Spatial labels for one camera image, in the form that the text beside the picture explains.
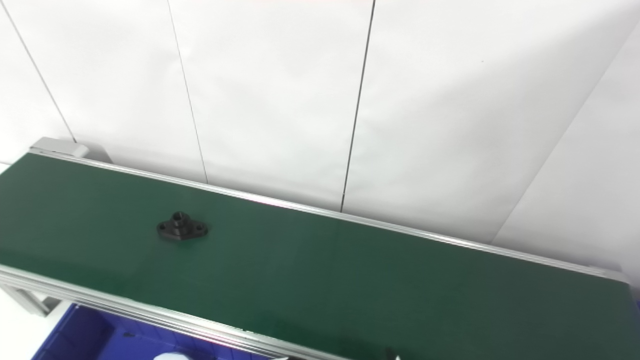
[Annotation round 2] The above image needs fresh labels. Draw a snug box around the black flanged part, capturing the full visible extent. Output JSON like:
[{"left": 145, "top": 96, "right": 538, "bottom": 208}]
[{"left": 156, "top": 211, "right": 209, "bottom": 242}]

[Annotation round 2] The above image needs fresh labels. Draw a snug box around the green conveyor belt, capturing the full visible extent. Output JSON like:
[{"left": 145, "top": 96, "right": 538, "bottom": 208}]
[
  {"left": 0, "top": 152, "right": 640, "bottom": 360},
  {"left": 0, "top": 136, "right": 640, "bottom": 360}
]

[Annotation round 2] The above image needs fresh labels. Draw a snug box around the blue plastic bin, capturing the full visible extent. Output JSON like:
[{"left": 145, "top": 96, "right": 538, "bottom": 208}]
[{"left": 31, "top": 302, "right": 281, "bottom": 360}]

